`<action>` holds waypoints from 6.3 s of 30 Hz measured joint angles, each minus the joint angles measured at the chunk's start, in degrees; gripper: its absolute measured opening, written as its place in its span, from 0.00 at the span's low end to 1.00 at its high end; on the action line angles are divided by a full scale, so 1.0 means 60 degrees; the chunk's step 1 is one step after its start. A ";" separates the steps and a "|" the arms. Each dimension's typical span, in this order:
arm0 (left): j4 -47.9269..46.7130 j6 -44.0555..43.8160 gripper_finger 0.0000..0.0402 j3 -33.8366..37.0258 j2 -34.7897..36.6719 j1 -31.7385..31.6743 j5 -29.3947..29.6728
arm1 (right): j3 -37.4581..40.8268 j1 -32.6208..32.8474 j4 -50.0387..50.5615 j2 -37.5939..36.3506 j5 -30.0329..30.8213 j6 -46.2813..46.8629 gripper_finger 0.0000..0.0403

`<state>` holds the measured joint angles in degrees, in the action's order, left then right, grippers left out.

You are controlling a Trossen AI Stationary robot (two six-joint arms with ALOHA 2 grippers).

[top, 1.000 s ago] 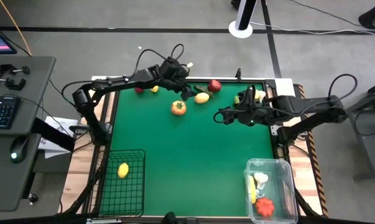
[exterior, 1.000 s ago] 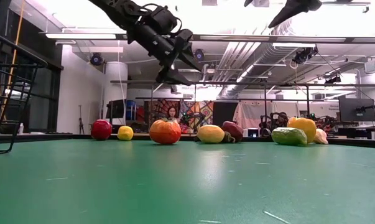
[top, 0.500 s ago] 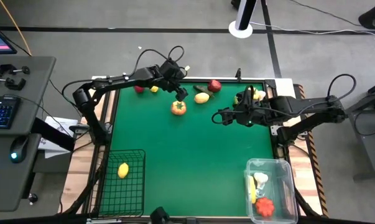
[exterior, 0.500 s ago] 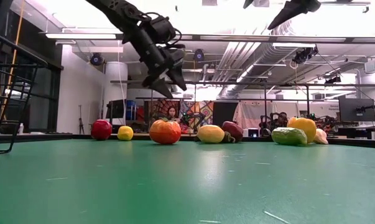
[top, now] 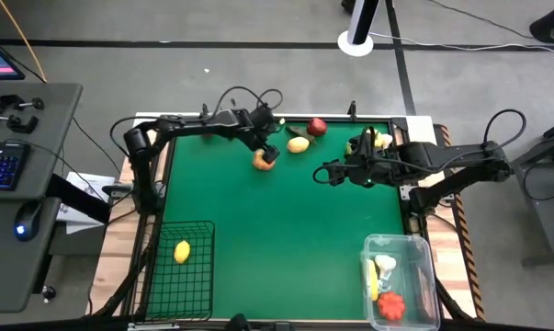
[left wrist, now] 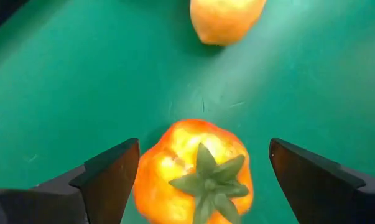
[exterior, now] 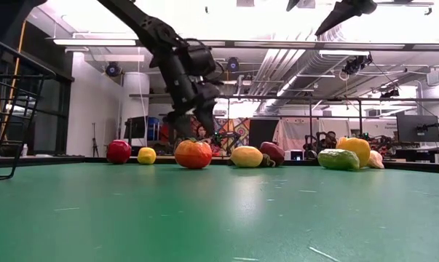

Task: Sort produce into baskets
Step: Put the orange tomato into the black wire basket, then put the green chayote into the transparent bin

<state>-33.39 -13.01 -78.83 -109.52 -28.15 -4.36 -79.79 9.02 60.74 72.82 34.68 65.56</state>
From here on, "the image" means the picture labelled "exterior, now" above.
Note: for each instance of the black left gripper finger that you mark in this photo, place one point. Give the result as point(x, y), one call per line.
point(208, 122)
point(179, 127)

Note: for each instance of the red-orange tomato with green stem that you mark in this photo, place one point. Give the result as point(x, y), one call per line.
point(193, 154)

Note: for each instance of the round yellow lemon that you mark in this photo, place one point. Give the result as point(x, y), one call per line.
point(146, 155)

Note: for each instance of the large yellow mango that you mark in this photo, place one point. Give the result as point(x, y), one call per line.
point(246, 156)

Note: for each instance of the red apple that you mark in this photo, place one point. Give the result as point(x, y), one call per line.
point(118, 152)

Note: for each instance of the dark red round produce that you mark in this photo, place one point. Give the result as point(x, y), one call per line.
point(275, 151)

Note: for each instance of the light green produce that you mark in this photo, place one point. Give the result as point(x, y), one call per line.
point(337, 159)

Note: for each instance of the yellow bell pepper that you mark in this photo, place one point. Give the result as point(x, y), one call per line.
point(357, 147)

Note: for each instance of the pale pink vegetable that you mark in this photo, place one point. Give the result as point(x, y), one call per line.
point(376, 160)

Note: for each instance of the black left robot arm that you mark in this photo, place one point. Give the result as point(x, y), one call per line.
point(146, 25)

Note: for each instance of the seated person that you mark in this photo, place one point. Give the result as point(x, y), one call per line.
point(201, 132)

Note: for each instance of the blue storage bin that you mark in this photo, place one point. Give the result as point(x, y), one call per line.
point(153, 127)

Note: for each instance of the colourful patterned tapestry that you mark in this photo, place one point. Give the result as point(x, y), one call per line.
point(241, 131)

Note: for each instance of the small dark monitor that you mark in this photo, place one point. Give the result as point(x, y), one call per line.
point(135, 127)

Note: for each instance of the white cylindrical column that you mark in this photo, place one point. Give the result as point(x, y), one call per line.
point(135, 94)

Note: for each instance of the black panel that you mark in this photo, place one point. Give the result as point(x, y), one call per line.
point(261, 131)

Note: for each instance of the round black device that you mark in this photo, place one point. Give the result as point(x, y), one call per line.
point(113, 69)
point(233, 64)

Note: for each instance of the black tripod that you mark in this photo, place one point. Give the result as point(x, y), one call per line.
point(94, 145)

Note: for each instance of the white hanging sheet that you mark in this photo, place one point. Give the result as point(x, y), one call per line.
point(295, 132)

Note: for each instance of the long fluorescent light fixture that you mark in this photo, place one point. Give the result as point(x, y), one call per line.
point(95, 42)

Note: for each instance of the large dark monitor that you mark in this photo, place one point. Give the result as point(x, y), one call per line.
point(412, 127)

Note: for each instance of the small white bottle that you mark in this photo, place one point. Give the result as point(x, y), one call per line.
point(24, 151)

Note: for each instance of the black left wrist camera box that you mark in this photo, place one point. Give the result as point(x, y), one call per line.
point(201, 58)

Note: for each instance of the black overhead frame beam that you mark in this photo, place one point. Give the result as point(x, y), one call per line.
point(277, 44)

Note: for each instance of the black camera cluster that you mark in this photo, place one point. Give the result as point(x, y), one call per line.
point(355, 64)

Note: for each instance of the silver ventilation duct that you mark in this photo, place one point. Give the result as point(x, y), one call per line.
point(306, 65)

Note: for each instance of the black pipe frame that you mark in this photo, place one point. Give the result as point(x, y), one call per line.
point(277, 97)

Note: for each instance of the black table border rail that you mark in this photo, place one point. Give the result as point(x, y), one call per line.
point(77, 159)

